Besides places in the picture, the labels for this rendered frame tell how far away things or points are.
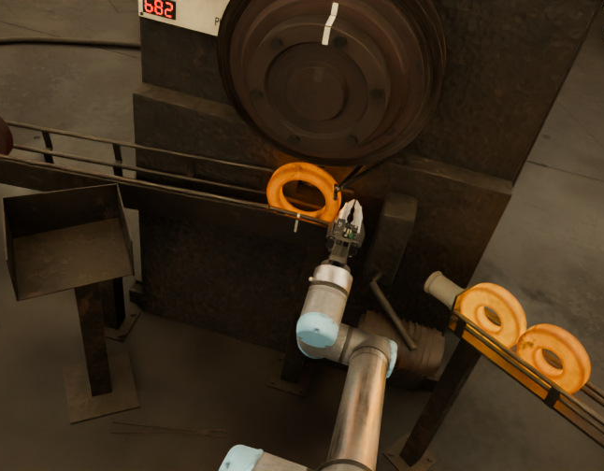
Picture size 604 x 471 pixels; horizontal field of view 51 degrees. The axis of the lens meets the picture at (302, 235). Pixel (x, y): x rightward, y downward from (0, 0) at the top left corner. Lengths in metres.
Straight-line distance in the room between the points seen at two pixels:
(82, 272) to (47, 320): 0.71
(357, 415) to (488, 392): 1.13
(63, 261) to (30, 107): 1.66
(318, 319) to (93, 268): 0.56
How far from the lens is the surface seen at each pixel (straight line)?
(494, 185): 1.59
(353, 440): 1.15
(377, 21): 1.24
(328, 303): 1.39
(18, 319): 2.30
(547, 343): 1.44
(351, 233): 1.47
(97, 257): 1.61
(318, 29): 1.21
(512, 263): 2.76
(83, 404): 2.07
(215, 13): 1.52
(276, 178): 1.55
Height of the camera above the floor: 1.77
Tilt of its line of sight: 44 degrees down
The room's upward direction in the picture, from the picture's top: 11 degrees clockwise
